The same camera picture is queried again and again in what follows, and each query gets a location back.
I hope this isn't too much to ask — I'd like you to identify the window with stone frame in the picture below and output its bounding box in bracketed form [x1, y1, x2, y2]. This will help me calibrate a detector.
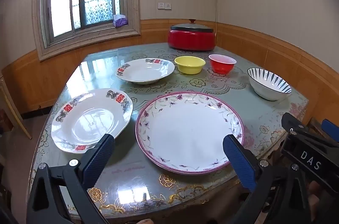
[32, 0, 141, 61]

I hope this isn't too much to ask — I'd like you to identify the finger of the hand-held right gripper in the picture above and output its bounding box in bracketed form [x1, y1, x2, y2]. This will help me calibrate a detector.
[281, 112, 339, 161]
[321, 119, 339, 143]

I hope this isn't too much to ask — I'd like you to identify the white bowl with blue stripes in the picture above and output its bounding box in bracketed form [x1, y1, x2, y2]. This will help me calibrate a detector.
[247, 68, 292, 101]

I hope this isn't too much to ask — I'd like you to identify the grey pot lid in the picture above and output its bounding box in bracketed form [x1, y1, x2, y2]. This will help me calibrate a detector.
[171, 19, 214, 33]

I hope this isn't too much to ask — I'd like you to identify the large floral pink-rimmed plate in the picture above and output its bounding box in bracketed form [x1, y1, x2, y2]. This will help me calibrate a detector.
[135, 92, 245, 175]

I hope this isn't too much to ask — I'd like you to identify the purple tissue box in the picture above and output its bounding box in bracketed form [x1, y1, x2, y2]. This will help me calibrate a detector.
[113, 14, 127, 28]

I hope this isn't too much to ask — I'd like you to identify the white plate with red print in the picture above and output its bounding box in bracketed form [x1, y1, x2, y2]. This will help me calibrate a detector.
[51, 88, 133, 154]
[115, 58, 175, 85]

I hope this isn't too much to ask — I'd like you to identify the yellow plastic bowl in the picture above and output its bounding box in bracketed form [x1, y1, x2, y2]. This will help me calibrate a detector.
[174, 56, 206, 75]

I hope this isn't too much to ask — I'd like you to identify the red plastic bowl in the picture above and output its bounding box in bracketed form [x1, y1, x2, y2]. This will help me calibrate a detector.
[208, 54, 237, 75]

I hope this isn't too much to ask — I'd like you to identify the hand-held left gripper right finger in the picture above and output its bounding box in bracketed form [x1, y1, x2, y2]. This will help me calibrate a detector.
[222, 134, 315, 224]

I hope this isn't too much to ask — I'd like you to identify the red electric cooking pot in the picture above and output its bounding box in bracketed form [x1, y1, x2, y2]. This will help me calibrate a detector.
[167, 24, 216, 51]

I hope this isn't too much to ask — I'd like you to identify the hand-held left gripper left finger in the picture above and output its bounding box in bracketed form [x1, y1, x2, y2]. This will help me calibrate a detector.
[26, 133, 116, 224]

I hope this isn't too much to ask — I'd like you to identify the person's right hand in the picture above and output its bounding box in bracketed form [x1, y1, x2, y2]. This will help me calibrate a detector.
[307, 180, 339, 216]

